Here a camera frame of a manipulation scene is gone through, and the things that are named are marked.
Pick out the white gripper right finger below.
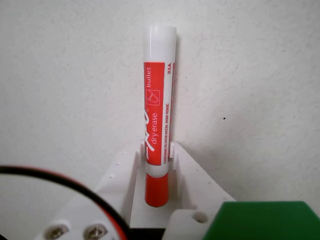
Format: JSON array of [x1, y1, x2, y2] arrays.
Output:
[[154, 141, 236, 240]]

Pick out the red Expo dry-erase marker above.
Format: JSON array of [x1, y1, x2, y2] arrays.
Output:
[[142, 23, 178, 208]]

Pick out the red black servo wire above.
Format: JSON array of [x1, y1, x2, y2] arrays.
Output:
[[0, 164, 132, 240]]

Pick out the green camera mount with camera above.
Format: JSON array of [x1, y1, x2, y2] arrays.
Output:
[[201, 201, 320, 240]]

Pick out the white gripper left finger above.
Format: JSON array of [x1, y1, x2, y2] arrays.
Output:
[[34, 142, 156, 240]]

